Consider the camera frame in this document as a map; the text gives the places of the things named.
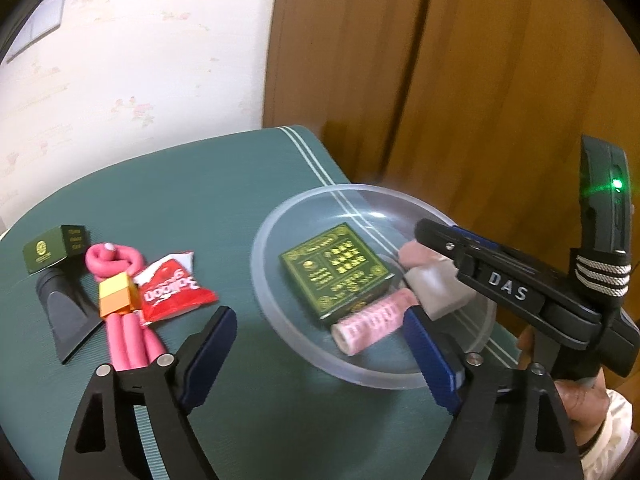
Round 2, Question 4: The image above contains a red balloon glue packet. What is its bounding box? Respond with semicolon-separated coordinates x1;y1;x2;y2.
134;252;218;325

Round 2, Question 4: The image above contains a long pink foam roller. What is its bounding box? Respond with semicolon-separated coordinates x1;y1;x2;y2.
105;312;166;372

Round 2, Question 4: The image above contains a pink mesh hair roller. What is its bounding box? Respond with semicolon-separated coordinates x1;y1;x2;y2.
331;288;419;356

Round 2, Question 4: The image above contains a yellow orange toy brick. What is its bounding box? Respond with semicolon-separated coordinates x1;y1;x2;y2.
99;272;141;318

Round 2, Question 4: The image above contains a dark green rectangular box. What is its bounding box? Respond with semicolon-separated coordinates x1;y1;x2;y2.
23;224;88;274

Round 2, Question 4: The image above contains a person's right hand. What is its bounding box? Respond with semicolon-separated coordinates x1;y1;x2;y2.
516;326;614;449

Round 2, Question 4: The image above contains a white folded item in bowl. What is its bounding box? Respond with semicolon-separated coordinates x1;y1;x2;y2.
405;260;476;321

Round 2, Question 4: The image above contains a green bed mat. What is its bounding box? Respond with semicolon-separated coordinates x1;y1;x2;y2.
0;124;522;480

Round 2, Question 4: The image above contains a green gold patterned box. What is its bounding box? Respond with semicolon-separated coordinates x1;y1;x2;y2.
280;222;394;324

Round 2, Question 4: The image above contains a clear plastic bowl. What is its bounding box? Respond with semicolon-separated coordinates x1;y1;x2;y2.
249;183;497;391

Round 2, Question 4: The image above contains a white sleeve cuff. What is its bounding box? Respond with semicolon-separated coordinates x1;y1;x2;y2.
580;389;638;480

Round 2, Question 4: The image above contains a wooden wardrobe door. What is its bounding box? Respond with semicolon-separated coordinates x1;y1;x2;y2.
261;0;640;391

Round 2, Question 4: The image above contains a white wall switch plate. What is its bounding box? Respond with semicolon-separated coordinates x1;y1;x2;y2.
4;0;65;63

